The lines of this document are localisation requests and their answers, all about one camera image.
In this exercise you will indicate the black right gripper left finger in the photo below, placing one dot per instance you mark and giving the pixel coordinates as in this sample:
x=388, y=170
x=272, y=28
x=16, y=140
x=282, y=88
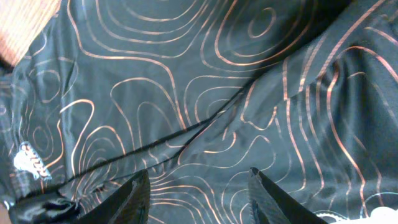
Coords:
x=130, y=204

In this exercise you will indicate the black orange patterned jersey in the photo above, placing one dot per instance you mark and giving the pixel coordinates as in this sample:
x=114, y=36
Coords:
x=197, y=93

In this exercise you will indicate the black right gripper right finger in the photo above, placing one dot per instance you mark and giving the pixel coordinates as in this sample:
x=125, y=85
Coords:
x=272, y=205

